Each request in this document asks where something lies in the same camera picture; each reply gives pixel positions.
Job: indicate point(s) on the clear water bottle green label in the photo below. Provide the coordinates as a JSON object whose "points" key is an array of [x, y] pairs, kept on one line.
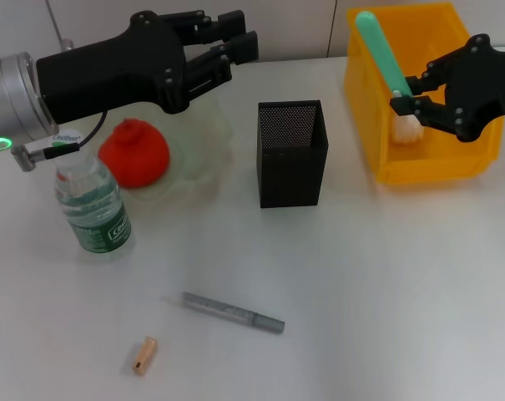
{"points": [[93, 200]]}

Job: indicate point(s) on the grey marker pen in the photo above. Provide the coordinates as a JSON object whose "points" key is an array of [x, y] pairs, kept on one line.
{"points": [[231, 311]]}

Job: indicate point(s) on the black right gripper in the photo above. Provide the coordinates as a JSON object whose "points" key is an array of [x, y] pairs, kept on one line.
{"points": [[481, 87]]}

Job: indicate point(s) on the red-orange fruit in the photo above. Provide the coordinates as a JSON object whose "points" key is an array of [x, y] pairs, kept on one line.
{"points": [[135, 154]]}

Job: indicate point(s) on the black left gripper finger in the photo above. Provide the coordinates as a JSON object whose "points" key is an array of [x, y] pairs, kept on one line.
{"points": [[243, 46]]}

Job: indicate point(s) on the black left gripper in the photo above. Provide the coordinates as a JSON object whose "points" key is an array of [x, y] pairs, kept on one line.
{"points": [[110, 71]]}

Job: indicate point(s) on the black mesh pen holder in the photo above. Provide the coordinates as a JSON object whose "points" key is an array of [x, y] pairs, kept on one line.
{"points": [[289, 175]]}

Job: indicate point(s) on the green pen white tip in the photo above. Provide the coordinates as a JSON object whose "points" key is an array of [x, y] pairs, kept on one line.
{"points": [[381, 54]]}

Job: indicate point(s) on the yellow plastic bin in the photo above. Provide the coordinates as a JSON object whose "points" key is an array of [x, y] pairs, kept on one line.
{"points": [[373, 125]]}

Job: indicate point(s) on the small tan cylinder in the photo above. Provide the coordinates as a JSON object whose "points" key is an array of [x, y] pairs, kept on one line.
{"points": [[144, 355]]}

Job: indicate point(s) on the white paper ball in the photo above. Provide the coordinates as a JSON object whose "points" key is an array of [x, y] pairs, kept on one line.
{"points": [[404, 133]]}

